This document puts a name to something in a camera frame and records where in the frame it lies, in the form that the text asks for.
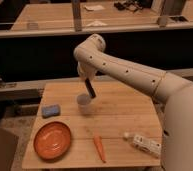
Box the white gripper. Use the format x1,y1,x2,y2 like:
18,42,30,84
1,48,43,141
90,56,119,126
77,62,97,81

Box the black eraser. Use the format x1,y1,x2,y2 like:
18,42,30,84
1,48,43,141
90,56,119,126
85,79,96,99

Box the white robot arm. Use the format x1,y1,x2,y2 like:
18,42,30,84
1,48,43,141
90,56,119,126
74,34,193,171

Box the crumpled white tissue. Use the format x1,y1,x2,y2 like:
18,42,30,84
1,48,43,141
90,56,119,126
87,20,107,27

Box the blue sponge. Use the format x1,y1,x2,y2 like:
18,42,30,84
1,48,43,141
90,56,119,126
41,105,61,118

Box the white paper sheet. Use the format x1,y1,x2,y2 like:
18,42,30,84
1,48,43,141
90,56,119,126
84,5,105,11

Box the orange carrot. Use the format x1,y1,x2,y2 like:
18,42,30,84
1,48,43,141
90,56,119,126
93,136,106,162

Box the orange plate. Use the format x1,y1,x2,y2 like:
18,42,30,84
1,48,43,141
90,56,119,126
33,121,71,160

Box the black tool pile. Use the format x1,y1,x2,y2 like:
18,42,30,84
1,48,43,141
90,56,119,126
114,0,146,13

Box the clear plastic bottle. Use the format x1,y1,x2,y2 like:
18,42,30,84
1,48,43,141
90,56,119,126
123,132,161,158

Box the brown cardboard box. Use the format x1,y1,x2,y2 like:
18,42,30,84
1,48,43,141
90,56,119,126
0,128,18,171

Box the grey metal post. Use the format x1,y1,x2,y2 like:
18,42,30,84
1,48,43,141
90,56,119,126
71,0,82,32
157,0,175,27

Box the grey right metal post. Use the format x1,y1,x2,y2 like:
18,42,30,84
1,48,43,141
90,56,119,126
157,0,175,27

